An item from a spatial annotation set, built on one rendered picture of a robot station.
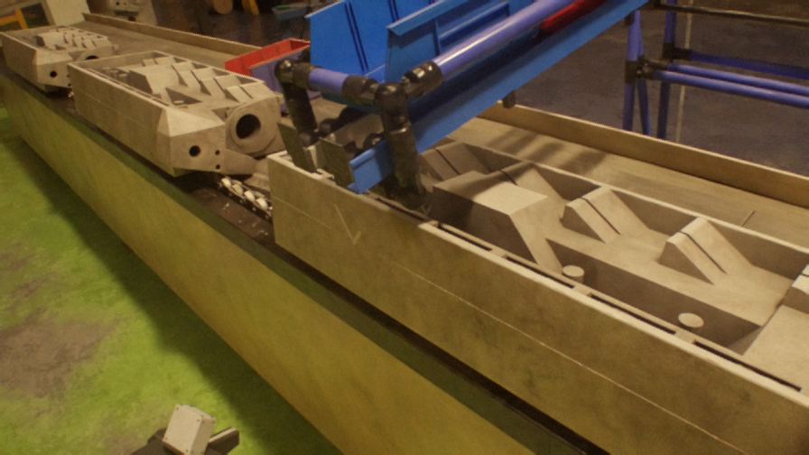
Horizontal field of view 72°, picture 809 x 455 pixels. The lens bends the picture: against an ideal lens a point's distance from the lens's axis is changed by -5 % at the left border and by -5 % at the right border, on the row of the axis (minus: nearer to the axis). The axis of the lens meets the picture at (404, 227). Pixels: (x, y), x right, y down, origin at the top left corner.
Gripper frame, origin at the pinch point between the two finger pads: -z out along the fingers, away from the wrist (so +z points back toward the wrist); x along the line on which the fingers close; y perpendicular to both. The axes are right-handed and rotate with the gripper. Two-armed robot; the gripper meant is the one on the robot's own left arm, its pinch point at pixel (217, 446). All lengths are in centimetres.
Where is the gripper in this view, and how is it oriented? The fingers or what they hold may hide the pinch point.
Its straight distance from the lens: 76.6
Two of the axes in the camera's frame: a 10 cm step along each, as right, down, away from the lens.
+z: -5.1, 1.9, -8.4
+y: 0.8, -9.6, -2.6
